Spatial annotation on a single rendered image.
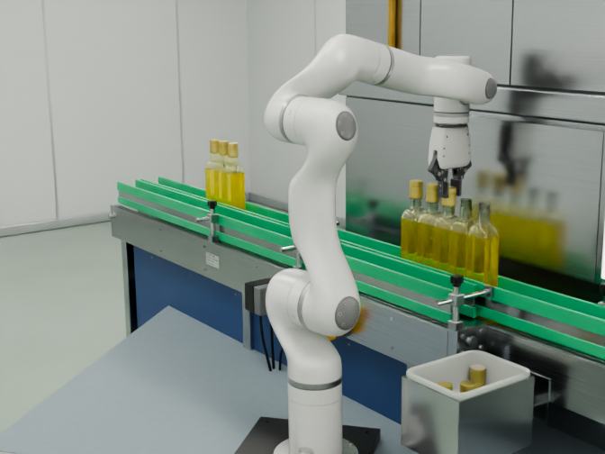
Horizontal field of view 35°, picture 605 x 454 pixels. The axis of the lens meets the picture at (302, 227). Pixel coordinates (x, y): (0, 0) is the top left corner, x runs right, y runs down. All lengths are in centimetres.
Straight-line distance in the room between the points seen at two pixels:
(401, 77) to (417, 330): 59
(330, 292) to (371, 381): 55
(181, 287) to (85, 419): 87
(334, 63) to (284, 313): 54
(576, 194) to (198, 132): 657
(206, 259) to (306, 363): 104
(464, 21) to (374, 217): 66
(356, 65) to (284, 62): 631
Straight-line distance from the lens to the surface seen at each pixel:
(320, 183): 194
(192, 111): 852
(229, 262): 291
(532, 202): 231
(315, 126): 189
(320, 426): 210
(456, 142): 229
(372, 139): 276
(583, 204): 222
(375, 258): 247
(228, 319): 301
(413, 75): 212
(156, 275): 341
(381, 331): 236
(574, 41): 224
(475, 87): 218
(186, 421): 246
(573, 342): 209
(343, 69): 198
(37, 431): 248
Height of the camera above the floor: 176
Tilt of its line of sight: 13 degrees down
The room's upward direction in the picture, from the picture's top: 1 degrees counter-clockwise
